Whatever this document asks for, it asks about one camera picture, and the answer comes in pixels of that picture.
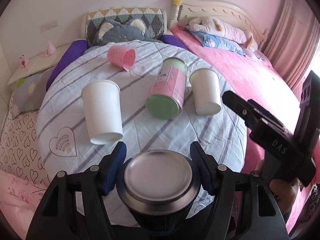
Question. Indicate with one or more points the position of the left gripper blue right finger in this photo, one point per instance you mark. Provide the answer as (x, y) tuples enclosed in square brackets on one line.
[(204, 166)]

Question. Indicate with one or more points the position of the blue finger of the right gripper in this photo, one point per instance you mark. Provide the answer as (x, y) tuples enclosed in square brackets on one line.
[(265, 113), (237, 104)]

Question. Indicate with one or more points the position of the white paper cup right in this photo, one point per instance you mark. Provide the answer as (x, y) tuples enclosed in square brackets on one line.
[(206, 92)]

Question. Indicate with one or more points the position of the grey plush bear cushion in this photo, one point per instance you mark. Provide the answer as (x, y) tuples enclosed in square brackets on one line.
[(113, 31)]

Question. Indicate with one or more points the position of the white paper cup left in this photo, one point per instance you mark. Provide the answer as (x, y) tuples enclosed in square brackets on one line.
[(101, 104)]

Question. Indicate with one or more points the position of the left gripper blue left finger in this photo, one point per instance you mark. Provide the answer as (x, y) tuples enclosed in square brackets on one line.
[(110, 164)]

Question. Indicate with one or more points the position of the purple bed bumper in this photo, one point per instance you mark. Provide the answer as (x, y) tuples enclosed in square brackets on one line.
[(172, 40), (74, 51)]

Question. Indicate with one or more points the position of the cream wooden bed headboard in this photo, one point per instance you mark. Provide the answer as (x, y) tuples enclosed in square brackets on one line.
[(188, 9)]

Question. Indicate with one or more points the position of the pink fleece blanket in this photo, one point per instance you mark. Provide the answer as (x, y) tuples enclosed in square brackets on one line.
[(260, 82)]

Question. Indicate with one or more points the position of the pink green tin can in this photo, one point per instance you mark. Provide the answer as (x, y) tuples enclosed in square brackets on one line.
[(167, 93)]

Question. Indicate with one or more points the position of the grey flower pillow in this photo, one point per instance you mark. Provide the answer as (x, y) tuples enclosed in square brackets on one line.
[(30, 93)]

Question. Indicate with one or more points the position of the heart pattern bed sheet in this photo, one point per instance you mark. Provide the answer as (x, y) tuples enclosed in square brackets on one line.
[(20, 154)]

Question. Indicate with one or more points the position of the purple bed bumper left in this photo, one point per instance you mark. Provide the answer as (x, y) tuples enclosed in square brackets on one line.
[(74, 51)]

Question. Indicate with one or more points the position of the white pink plush dog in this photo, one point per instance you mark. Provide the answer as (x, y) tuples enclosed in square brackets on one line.
[(214, 26)]

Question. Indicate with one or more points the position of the black blue CoolTowel can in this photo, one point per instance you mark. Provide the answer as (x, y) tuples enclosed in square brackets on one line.
[(158, 187)]

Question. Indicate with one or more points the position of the white red rabbit figurine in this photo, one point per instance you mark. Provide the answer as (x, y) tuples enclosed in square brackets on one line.
[(24, 61)]

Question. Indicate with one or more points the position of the right hand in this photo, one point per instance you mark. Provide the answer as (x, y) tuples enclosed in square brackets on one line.
[(285, 193)]

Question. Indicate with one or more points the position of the striped white round quilt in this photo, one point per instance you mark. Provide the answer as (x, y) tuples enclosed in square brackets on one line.
[(61, 126)]

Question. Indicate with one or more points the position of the cream wardrobe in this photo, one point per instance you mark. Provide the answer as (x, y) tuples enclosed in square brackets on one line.
[(5, 90)]

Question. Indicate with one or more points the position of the cream bedside table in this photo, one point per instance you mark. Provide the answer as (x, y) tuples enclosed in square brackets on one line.
[(37, 64)]

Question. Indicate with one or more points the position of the white wall socket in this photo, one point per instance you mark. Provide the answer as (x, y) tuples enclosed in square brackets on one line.
[(45, 27)]

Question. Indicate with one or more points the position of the purple bed bumper right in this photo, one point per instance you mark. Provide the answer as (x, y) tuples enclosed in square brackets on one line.
[(172, 40)]

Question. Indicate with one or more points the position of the pink printed pillow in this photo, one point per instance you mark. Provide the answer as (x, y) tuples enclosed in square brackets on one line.
[(257, 56)]

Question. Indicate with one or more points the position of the pink rabbit figurine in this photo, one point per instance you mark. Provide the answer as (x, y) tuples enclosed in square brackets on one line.
[(51, 49)]

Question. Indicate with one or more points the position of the pink floral blanket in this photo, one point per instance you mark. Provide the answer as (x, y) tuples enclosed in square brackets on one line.
[(19, 201)]

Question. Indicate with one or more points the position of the white paper cup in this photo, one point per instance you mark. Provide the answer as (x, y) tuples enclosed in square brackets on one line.
[(206, 92), (101, 104)]

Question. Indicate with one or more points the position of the pink curtain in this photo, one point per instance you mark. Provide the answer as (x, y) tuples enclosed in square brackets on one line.
[(293, 42)]

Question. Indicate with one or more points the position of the pink plastic cup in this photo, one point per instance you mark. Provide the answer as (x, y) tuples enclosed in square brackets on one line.
[(123, 57)]

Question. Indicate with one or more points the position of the blue cartoon pillow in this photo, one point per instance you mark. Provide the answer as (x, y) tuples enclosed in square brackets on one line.
[(212, 41)]

